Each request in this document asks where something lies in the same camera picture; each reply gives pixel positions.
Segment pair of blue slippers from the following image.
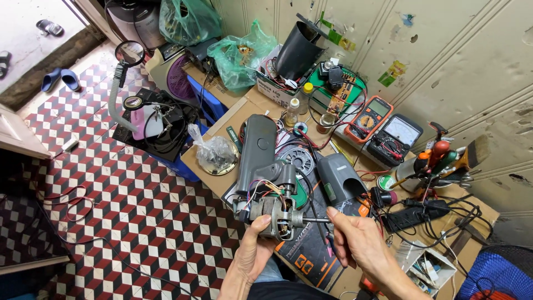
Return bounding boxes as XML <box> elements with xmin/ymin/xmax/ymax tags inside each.
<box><xmin>40</xmin><ymin>67</ymin><xmax>82</xmax><ymax>93</ymax></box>

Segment black conical fan housing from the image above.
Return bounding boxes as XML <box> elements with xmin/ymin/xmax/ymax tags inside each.
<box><xmin>273</xmin><ymin>12</ymin><xmax>330</xmax><ymax>82</ymax></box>

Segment orange tool handle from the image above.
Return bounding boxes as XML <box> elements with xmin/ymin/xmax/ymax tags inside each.
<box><xmin>360</xmin><ymin>275</ymin><xmax>380</xmax><ymax>297</ymax></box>

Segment grey fan neck housing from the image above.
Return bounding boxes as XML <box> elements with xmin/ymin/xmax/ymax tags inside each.
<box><xmin>235</xmin><ymin>114</ymin><xmax>280</xmax><ymax>196</ymax></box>

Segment silver cooker appliance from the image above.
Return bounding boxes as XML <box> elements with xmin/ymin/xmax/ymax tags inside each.
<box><xmin>105</xmin><ymin>0</ymin><xmax>168</xmax><ymax>51</ymax></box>

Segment grey fan motor cover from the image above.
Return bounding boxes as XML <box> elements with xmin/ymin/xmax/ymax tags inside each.
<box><xmin>316</xmin><ymin>153</ymin><xmax>369</xmax><ymax>207</ymax></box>

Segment bottle with yellow cap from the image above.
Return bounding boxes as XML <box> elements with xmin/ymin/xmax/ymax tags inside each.
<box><xmin>300</xmin><ymin>82</ymin><xmax>314</xmax><ymax>116</ymax></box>

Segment grey electric fan motor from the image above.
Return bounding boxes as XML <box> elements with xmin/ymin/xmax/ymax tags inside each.
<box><xmin>232</xmin><ymin>162</ymin><xmax>334</xmax><ymax>242</ymax></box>

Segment small green circuit strip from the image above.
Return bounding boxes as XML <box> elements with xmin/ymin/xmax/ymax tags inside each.
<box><xmin>226</xmin><ymin>125</ymin><xmax>243</xmax><ymax>153</ymax></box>

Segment small brown jar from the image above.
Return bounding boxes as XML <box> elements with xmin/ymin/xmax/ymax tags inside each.
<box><xmin>316</xmin><ymin>112</ymin><xmax>336</xmax><ymax>134</ymax></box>

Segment clear plastic bag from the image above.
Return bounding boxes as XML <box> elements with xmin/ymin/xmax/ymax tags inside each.
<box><xmin>187</xmin><ymin>123</ymin><xmax>238</xmax><ymax>169</ymax></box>

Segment black power strip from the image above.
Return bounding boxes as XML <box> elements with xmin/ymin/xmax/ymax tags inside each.
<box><xmin>381</xmin><ymin>199</ymin><xmax>451</xmax><ymax>233</ymax></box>

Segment wooden cabinet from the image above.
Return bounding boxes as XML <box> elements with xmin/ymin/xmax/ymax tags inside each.
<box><xmin>0</xmin><ymin>103</ymin><xmax>53</xmax><ymax>161</ymax></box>

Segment blue plastic stool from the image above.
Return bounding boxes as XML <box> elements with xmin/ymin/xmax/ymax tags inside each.
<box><xmin>149</xmin><ymin>75</ymin><xmax>230</xmax><ymax>182</ymax></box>

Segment green flat box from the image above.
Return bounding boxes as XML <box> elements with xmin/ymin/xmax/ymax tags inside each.
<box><xmin>310</xmin><ymin>64</ymin><xmax>368</xmax><ymax>118</ymax></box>

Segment green yellow wall sticker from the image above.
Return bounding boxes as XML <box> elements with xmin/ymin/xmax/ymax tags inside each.
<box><xmin>377</xmin><ymin>60</ymin><xmax>408</xmax><ymax>88</ymax></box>

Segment large green plastic bag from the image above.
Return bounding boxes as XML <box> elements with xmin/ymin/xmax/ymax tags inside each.
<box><xmin>159</xmin><ymin>0</ymin><xmax>224</xmax><ymax>47</ymax></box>

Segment grey vented fan disc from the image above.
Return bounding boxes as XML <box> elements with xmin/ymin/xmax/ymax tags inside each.
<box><xmin>279</xmin><ymin>146</ymin><xmax>315</xmax><ymax>180</ymax></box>

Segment gooseneck magnifier lamp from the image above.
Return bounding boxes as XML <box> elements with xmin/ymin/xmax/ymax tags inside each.
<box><xmin>108</xmin><ymin>40</ymin><xmax>146</xmax><ymax>134</ymax></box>

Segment yellow screwdriver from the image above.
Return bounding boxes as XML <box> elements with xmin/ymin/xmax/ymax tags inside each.
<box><xmin>328</xmin><ymin>139</ymin><xmax>355</xmax><ymax>166</ymax></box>

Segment person's left hand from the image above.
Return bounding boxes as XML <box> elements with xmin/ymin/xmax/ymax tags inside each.
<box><xmin>232</xmin><ymin>214</ymin><xmax>276</xmax><ymax>272</ymax></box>

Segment white box of parts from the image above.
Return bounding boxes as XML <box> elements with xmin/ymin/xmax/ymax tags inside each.
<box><xmin>395</xmin><ymin>239</ymin><xmax>458</xmax><ymax>297</ymax></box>

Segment black orange work mat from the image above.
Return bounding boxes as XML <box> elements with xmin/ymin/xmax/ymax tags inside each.
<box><xmin>221</xmin><ymin>137</ymin><xmax>372</xmax><ymax>293</ymax></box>

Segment wooden paint brush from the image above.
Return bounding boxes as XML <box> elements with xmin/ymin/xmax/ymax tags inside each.
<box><xmin>451</xmin><ymin>134</ymin><xmax>491</xmax><ymax>172</ymax></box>

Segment orange circuit board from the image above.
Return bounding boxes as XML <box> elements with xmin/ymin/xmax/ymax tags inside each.
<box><xmin>326</xmin><ymin>73</ymin><xmax>357</xmax><ymax>116</ymax></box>

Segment small clear bottle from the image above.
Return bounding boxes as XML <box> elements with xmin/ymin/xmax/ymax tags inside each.
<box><xmin>285</xmin><ymin>98</ymin><xmax>301</xmax><ymax>128</ymax></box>

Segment white pink plastic container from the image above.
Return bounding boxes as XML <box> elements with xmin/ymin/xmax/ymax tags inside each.
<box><xmin>131</xmin><ymin>105</ymin><xmax>165</xmax><ymax>141</ymax></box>

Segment orange digital multimeter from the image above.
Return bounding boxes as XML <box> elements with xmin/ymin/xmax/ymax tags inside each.
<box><xmin>343</xmin><ymin>95</ymin><xmax>394</xmax><ymax>145</ymax></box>

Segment black power adapter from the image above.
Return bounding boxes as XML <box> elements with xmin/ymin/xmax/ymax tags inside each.
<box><xmin>327</xmin><ymin>65</ymin><xmax>345</xmax><ymax>91</ymax></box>

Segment green plastic bag with parts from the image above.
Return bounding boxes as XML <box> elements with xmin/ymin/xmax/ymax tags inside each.
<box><xmin>207</xmin><ymin>19</ymin><xmax>279</xmax><ymax>93</ymax></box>

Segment person's blue jeans leg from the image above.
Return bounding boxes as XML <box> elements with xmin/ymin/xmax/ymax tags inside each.
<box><xmin>253</xmin><ymin>257</ymin><xmax>285</xmax><ymax>285</ymax></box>

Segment white cardboard box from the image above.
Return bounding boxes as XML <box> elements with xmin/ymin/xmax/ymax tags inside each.
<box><xmin>256</xmin><ymin>44</ymin><xmax>318</xmax><ymax>110</ymax></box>

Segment brown cardboard sheet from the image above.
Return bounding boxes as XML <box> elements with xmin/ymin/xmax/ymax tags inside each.
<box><xmin>180</xmin><ymin>85</ymin><xmax>500</xmax><ymax>300</ymax></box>

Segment green round tin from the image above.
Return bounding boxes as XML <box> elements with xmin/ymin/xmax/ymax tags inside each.
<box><xmin>376</xmin><ymin>174</ymin><xmax>396</xmax><ymax>193</ymax></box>

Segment tool holder with screwdrivers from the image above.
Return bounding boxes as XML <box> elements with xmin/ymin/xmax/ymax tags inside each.
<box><xmin>395</xmin><ymin>122</ymin><xmax>475</xmax><ymax>198</ymax></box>

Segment helping hands magnifier stand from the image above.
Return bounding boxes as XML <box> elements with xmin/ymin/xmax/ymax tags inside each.
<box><xmin>123</xmin><ymin>95</ymin><xmax>188</xmax><ymax>139</ymax></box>

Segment dark sandal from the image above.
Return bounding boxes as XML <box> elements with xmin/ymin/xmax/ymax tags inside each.
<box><xmin>0</xmin><ymin>50</ymin><xmax>12</xmax><ymax>80</ymax></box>
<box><xmin>35</xmin><ymin>19</ymin><xmax>66</xmax><ymax>38</ymax></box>

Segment black analog multimeter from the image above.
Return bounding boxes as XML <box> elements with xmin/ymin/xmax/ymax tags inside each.
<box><xmin>366</xmin><ymin>113</ymin><xmax>424</xmax><ymax>168</ymax></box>

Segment person's right hand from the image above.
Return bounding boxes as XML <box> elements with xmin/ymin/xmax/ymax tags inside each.
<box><xmin>326</xmin><ymin>206</ymin><xmax>398</xmax><ymax>285</ymax></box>

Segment round brass plate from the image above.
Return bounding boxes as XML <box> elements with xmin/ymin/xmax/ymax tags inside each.
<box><xmin>197</xmin><ymin>142</ymin><xmax>240</xmax><ymax>176</ymax></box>

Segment beige fan with purple grille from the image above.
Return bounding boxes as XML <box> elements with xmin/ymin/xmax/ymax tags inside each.
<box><xmin>144</xmin><ymin>43</ymin><xmax>201</xmax><ymax>101</ymax></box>

